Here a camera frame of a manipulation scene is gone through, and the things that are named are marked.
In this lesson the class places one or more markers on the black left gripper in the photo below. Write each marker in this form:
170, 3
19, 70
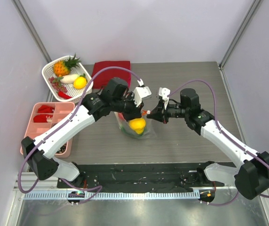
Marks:
136, 111

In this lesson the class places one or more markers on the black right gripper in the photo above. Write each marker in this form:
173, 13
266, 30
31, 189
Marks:
161, 112

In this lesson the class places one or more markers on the red apple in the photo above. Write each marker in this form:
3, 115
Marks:
120, 116

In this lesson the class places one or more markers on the yellow mango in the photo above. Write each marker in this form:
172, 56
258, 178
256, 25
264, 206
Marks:
137, 125

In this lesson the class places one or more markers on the clear zip bag orange zipper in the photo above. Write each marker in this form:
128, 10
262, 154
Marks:
148, 131

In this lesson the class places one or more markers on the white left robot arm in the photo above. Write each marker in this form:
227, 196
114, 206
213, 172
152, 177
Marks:
40, 152

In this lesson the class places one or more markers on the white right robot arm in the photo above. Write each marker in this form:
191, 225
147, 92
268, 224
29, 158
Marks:
250, 173

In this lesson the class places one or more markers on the folded red cloth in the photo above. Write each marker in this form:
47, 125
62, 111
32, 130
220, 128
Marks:
102, 80

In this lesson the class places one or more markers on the yellow lemon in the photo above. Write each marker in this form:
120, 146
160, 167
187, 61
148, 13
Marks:
80, 82

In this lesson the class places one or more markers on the white radish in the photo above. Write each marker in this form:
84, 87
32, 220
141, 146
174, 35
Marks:
68, 79

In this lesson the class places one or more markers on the white perforated basket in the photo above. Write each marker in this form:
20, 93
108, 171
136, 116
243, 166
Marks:
75, 94

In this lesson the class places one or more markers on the red chili pepper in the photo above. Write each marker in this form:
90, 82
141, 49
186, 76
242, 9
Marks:
63, 95

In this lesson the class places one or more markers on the red grape bunch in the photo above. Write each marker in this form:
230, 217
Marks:
57, 85

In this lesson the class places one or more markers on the toy pineapple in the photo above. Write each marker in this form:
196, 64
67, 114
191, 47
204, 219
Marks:
63, 67

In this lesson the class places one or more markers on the pink divided organizer box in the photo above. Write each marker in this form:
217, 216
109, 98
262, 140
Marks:
62, 109

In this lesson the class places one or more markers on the red cloth in organizer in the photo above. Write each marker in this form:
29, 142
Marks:
44, 114

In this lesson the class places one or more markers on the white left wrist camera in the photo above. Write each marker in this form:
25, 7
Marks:
141, 92

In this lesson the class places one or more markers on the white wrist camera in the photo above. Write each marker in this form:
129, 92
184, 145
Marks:
164, 94
141, 92

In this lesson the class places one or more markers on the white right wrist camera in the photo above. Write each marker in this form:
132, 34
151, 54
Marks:
164, 94

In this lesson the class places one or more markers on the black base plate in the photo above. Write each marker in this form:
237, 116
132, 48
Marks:
145, 178

